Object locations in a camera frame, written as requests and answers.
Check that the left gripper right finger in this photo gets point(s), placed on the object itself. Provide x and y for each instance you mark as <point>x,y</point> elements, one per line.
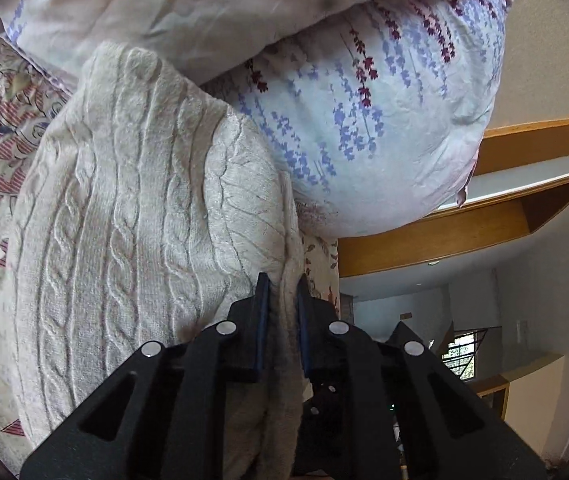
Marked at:
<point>393,410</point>

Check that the pink floral pillow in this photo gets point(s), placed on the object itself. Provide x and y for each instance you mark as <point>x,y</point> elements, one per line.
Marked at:
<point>201,38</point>

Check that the blue lavender print pillow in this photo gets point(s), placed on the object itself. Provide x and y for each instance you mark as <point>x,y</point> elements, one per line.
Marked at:
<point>377,112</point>

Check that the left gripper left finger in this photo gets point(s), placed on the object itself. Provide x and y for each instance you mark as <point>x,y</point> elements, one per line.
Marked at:
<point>161,414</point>

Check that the window with grille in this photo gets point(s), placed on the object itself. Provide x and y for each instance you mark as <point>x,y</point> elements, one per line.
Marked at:
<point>475,354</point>

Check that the beige cable knit sweater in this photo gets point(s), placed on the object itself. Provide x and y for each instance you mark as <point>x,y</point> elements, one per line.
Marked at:
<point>149,208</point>

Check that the wooden headboard frame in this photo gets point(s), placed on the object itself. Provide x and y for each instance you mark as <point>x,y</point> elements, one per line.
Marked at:
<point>478,224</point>

